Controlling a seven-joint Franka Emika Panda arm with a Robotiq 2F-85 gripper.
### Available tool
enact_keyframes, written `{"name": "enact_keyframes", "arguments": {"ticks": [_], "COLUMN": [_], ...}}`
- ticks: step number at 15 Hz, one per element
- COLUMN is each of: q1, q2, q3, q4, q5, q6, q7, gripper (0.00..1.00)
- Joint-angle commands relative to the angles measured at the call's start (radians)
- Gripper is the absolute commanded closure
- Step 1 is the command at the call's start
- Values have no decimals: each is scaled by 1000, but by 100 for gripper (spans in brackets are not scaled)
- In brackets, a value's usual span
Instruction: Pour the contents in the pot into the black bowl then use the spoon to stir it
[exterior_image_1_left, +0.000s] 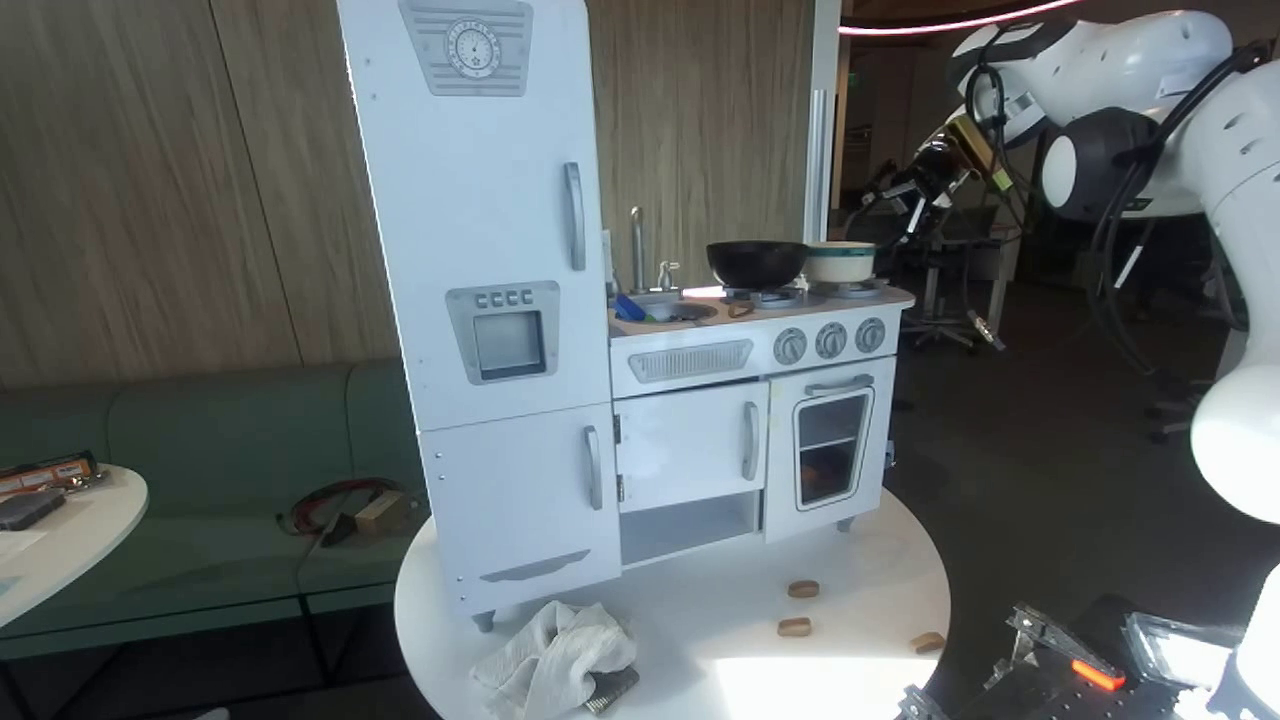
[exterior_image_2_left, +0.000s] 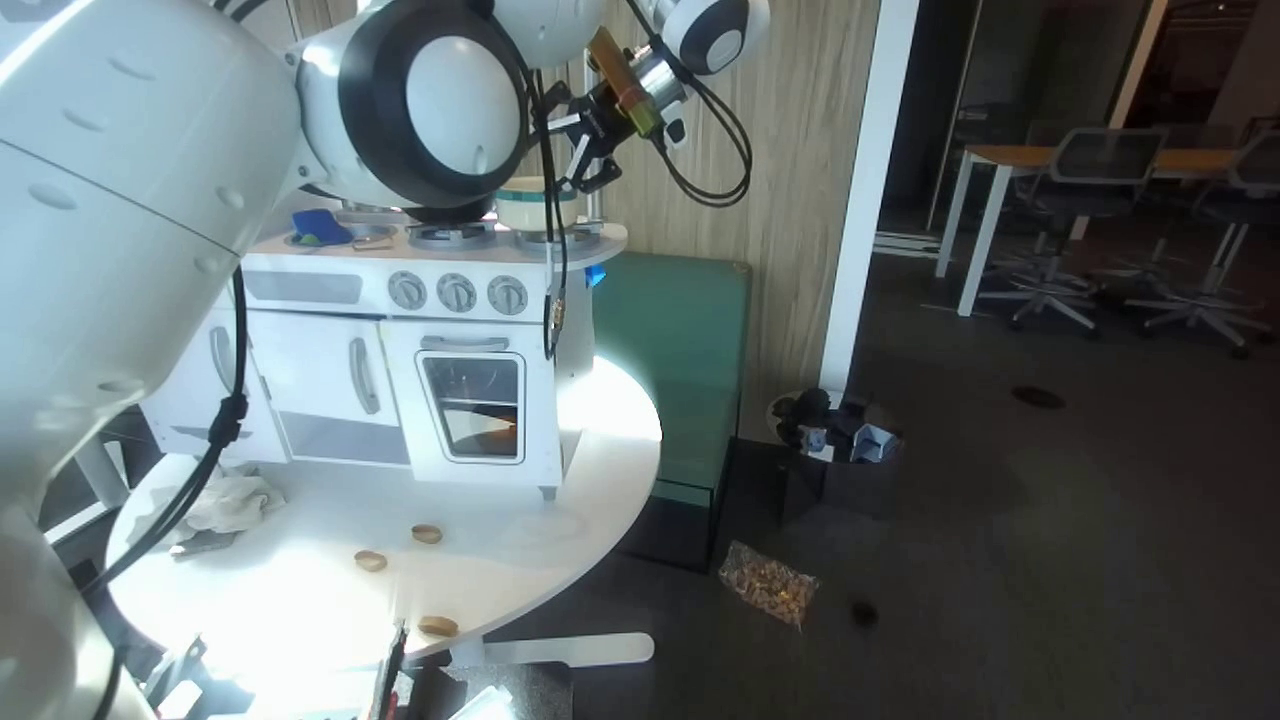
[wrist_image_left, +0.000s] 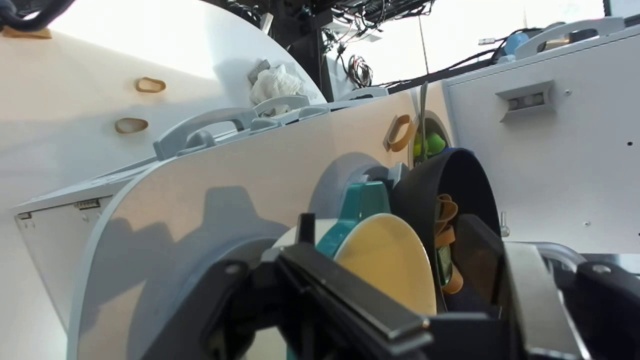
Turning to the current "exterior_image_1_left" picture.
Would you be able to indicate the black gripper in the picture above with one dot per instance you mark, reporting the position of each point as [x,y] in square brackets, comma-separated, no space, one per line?
[950,160]

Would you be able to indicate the white pot green stripe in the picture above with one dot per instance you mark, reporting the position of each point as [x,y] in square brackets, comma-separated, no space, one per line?
[840,261]

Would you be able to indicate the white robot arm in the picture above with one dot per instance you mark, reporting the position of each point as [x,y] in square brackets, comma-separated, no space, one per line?
[1243,160]

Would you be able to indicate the black bowl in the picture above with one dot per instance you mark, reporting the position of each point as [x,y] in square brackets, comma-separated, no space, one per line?
[757,261]

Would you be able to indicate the white pillar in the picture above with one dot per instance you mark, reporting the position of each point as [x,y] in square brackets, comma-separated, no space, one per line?
[827,122]

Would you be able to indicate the pink ceiling light strip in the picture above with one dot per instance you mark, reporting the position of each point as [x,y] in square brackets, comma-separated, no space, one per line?
[921,26]

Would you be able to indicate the grey stove knob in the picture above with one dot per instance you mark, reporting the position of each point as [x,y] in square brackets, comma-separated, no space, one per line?
[869,335]
[833,336]
[791,346]

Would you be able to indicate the white oven door with window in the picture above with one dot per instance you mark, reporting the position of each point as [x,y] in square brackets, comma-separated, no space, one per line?
[872,455]

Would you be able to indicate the silver toy faucet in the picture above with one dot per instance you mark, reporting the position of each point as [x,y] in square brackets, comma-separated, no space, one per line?
[636,245]

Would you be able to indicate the blue sponge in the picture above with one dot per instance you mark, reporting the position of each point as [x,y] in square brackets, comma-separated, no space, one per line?
[630,311]

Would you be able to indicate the white cupboard door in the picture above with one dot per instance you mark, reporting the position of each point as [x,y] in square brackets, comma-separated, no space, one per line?
[683,441]

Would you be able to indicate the white toy kitchen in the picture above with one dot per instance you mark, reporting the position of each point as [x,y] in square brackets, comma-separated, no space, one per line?
[495,200]

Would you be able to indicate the round cork disc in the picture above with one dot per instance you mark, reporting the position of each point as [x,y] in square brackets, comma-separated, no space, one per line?
[929,641]
[798,625]
[801,591]

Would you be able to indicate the large white fridge door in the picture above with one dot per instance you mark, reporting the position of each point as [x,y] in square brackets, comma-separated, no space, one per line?
[480,174]

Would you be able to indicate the black device with orange tab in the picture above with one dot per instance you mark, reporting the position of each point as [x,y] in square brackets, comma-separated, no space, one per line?
[1066,666]

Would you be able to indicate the small white fridge door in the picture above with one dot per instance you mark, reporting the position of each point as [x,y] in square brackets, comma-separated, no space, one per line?
[523,505]

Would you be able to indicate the round white table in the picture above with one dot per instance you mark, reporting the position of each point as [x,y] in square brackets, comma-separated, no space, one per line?
[746,666]

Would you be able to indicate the crumpled white cloth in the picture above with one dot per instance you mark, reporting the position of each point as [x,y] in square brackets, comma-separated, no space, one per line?
[563,663]

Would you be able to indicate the green sofa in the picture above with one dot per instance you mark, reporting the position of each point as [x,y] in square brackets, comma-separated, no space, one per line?
[203,441]

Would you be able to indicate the white side table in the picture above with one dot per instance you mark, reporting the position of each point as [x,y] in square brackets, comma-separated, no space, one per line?
[66,546]

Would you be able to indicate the flat black device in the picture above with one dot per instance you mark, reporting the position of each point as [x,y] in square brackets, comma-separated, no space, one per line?
[30,509]

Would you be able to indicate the tan wrist camera box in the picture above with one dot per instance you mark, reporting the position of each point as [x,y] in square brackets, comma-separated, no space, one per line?
[991,146]

